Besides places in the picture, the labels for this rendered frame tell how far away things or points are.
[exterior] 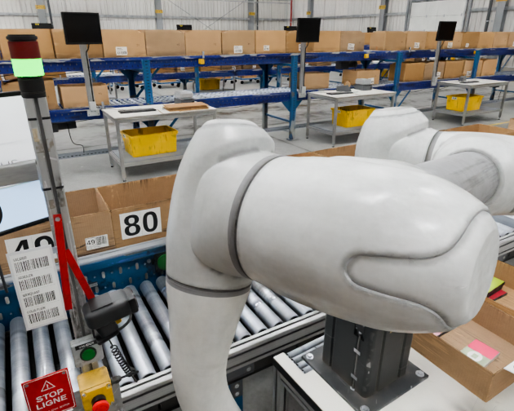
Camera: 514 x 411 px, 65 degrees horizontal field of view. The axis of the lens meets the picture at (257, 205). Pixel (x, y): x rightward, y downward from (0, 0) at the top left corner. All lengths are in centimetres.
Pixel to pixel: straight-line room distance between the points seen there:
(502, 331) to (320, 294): 127
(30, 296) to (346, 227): 84
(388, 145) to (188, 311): 62
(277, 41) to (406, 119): 631
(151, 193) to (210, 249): 158
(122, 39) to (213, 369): 584
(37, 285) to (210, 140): 69
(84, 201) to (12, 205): 88
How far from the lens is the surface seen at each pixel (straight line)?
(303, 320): 149
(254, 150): 42
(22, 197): 106
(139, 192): 195
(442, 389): 135
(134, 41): 621
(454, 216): 32
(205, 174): 41
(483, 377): 132
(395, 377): 130
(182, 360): 49
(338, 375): 128
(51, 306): 106
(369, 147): 94
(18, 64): 90
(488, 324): 159
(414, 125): 94
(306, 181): 34
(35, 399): 120
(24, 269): 101
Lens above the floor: 166
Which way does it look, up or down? 23 degrees down
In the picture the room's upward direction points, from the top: straight up
